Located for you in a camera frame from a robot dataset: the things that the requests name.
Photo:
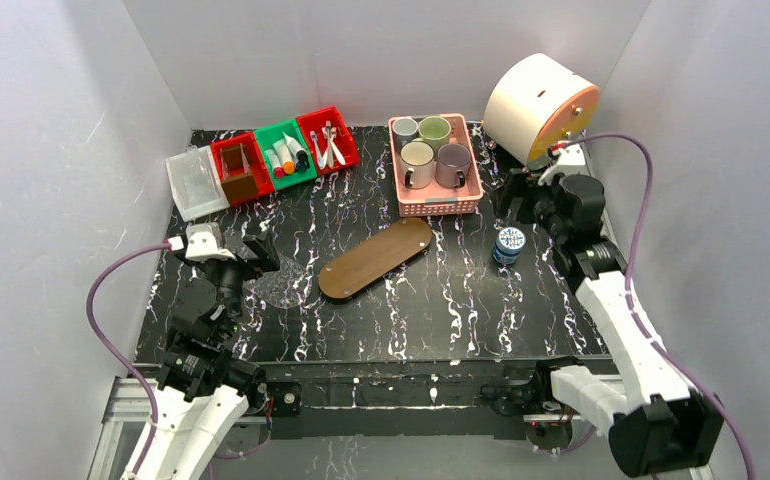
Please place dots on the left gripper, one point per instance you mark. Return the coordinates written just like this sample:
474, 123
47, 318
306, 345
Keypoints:
251, 263

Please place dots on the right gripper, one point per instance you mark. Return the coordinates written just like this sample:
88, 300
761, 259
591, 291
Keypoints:
525, 196

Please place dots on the purple mug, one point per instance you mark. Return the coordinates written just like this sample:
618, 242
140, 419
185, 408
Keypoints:
452, 166

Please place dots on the white ribbed mug black rim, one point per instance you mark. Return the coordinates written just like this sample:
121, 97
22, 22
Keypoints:
416, 165

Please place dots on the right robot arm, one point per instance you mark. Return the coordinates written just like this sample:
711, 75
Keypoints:
659, 422

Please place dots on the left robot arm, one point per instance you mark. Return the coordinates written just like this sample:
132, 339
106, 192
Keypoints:
201, 389

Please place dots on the pink cap toothpaste tube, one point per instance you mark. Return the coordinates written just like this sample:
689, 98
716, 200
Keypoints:
275, 164

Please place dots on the brown oval wooden tray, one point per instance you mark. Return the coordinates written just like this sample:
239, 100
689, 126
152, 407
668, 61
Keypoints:
354, 270

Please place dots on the orange cap toothpaste tube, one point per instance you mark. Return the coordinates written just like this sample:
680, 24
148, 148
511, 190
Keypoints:
285, 155

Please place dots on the black cap toothpaste tube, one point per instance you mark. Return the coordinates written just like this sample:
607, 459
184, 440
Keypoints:
301, 157

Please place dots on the white toothbrush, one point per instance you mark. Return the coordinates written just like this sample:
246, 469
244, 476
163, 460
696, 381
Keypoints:
329, 155
319, 155
339, 158

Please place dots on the left red plastic bin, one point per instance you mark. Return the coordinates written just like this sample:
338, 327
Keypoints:
253, 153

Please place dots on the red plastic bin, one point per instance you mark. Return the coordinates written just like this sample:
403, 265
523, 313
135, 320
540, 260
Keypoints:
345, 141
253, 153

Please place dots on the brown wooden holder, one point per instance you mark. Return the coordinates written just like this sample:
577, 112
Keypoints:
238, 182

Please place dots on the pink perforated basket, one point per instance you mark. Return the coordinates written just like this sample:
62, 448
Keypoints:
434, 199

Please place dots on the white plastic bin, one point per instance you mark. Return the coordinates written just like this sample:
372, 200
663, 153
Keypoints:
193, 192

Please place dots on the white cylindrical appliance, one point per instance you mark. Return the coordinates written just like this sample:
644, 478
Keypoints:
536, 104

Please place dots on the green mug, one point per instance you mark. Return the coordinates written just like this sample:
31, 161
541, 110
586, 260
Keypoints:
435, 131

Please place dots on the right red plastic bin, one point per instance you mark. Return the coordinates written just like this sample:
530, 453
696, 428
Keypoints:
345, 141

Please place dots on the grey mug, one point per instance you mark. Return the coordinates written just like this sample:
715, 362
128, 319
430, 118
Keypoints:
404, 130

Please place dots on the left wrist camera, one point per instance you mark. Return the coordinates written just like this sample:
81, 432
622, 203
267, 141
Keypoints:
205, 241

